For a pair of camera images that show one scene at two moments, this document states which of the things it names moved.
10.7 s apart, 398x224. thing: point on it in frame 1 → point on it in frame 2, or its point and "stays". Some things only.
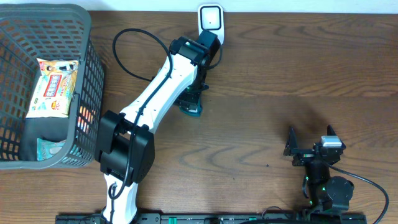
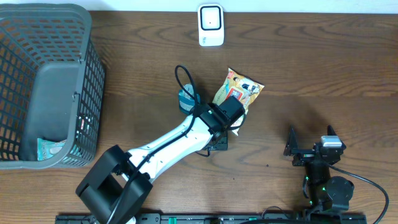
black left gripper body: (194, 90) → (224, 144)
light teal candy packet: (46, 149) stays
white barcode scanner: (211, 19) stays
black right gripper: (304, 155) stays
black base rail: (129, 216) stays
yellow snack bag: (53, 91) → (235, 84)
